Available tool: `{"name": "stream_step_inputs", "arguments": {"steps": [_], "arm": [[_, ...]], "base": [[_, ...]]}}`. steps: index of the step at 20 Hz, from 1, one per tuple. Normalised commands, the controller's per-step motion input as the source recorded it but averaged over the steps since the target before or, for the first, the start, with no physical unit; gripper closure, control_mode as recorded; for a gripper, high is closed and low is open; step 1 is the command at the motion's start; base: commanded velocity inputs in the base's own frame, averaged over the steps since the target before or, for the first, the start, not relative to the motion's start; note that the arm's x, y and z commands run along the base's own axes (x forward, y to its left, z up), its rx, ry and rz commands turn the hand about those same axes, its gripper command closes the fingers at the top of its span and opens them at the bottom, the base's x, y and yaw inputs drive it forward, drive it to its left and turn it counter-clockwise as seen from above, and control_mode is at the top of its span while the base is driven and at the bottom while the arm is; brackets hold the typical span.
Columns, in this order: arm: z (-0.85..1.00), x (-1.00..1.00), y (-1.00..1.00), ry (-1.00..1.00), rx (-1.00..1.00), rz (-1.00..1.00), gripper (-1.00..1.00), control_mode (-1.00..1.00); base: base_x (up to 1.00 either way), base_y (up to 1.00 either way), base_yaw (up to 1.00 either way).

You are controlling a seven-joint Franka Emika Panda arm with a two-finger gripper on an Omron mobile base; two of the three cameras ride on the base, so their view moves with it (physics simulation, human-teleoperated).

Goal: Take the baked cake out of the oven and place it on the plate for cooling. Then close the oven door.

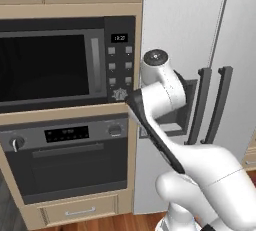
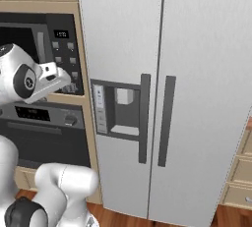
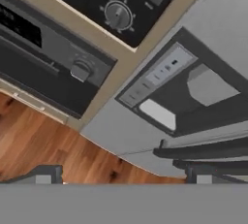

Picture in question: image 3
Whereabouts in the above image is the dark fridge door handle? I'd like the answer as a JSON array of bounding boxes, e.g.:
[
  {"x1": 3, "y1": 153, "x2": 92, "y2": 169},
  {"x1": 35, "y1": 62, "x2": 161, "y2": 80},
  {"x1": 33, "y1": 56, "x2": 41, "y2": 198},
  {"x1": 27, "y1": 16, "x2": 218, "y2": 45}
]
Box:
[
  {"x1": 171, "y1": 158, "x2": 248, "y2": 176},
  {"x1": 152, "y1": 136, "x2": 248, "y2": 162}
]

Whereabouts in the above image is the beige tall cabinet frame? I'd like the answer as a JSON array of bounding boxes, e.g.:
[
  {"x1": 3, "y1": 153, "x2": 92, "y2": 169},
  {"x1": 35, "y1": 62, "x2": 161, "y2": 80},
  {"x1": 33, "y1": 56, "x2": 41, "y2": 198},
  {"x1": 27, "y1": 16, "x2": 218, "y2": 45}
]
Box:
[{"x1": 0, "y1": 0, "x2": 219, "y2": 133}]

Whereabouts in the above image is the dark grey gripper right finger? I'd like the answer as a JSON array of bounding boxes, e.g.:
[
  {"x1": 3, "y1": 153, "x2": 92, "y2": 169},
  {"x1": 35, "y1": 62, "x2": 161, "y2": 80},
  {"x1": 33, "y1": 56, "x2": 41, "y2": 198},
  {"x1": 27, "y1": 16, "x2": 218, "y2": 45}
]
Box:
[{"x1": 184, "y1": 164, "x2": 248, "y2": 185}]

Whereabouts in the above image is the beige drawer front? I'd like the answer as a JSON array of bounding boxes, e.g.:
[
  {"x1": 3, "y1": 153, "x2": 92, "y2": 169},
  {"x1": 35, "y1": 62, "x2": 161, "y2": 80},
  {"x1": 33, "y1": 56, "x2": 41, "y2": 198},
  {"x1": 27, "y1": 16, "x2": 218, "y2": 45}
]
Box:
[{"x1": 0, "y1": 78, "x2": 70, "y2": 126}]

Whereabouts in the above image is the dark oven door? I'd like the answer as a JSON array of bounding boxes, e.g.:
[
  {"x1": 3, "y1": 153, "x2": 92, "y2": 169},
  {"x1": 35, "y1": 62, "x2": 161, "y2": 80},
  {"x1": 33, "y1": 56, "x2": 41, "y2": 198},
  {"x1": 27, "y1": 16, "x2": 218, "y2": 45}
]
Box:
[{"x1": 0, "y1": 35, "x2": 100, "y2": 120}]

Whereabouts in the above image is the black microwave oven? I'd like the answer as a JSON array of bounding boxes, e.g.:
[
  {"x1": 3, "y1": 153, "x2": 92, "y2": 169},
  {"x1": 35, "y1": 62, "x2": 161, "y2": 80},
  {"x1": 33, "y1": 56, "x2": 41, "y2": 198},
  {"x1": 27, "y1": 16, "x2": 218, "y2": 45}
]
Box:
[{"x1": 24, "y1": 0, "x2": 192, "y2": 49}]

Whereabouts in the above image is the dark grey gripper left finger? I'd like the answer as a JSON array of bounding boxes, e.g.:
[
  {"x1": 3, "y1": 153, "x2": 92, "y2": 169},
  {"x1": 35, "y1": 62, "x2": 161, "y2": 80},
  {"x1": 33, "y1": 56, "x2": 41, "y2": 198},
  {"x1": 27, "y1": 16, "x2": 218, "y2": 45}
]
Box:
[{"x1": 4, "y1": 164, "x2": 64, "y2": 185}]

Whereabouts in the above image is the dark oven door handle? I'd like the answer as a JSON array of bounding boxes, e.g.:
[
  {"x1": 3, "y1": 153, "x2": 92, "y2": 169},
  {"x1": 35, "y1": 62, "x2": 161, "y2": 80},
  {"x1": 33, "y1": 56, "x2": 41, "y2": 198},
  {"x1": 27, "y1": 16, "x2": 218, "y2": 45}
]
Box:
[{"x1": 0, "y1": 30, "x2": 62, "y2": 75}]

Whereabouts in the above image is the grey built-in oven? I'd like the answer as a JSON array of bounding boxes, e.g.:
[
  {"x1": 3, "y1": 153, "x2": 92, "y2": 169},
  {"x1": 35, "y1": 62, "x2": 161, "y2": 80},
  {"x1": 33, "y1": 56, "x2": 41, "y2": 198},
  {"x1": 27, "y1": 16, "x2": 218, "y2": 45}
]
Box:
[{"x1": 0, "y1": 0, "x2": 118, "y2": 120}]

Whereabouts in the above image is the grey oven knob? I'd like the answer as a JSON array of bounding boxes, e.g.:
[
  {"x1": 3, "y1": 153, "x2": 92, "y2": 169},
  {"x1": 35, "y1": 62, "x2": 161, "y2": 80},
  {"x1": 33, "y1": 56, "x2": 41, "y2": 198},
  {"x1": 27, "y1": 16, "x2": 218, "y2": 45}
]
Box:
[{"x1": 69, "y1": 58, "x2": 95, "y2": 83}]

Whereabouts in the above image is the pale drawer handle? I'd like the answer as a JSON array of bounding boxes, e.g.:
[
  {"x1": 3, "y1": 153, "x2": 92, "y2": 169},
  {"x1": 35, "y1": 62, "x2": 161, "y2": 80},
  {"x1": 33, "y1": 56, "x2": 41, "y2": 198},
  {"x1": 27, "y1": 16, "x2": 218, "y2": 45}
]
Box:
[{"x1": 12, "y1": 91, "x2": 47, "y2": 112}]

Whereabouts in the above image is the grey fridge with dispenser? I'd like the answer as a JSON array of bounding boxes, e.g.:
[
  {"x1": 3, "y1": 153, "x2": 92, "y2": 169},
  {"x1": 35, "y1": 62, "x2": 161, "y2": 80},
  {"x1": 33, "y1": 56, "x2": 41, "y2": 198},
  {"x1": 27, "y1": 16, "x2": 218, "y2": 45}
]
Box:
[{"x1": 79, "y1": 0, "x2": 248, "y2": 180}]

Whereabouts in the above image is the silver microwave knob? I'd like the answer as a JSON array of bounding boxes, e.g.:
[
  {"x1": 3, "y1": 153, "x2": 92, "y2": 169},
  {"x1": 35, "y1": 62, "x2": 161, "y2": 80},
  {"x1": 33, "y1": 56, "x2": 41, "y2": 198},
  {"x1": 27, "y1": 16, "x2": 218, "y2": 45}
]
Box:
[{"x1": 104, "y1": 0, "x2": 134, "y2": 30}]

